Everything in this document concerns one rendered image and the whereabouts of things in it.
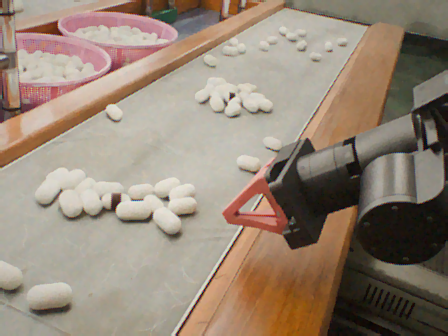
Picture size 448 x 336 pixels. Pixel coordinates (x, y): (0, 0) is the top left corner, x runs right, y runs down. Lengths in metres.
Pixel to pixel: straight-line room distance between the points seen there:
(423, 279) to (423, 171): 0.70
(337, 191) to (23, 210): 0.34
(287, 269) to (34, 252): 0.25
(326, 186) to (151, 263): 0.20
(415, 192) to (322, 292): 0.17
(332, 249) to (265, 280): 0.10
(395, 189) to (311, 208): 0.11
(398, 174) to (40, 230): 0.36
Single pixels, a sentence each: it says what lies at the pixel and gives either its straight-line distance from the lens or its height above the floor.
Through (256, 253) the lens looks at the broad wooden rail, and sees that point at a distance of 0.49.
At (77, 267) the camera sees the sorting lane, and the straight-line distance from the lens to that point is 0.49.
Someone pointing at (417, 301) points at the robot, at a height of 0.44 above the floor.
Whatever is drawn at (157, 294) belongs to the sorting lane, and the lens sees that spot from 0.47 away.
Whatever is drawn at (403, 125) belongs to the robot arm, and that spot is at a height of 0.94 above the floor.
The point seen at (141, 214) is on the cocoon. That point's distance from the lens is 0.54.
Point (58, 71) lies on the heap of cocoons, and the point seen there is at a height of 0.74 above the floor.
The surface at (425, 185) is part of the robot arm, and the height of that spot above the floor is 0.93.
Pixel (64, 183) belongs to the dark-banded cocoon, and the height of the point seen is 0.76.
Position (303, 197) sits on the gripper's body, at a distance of 0.42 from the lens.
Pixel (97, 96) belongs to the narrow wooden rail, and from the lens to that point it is 0.79.
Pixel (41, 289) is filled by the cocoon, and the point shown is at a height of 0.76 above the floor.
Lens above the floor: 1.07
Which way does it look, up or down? 30 degrees down
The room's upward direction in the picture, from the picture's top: 9 degrees clockwise
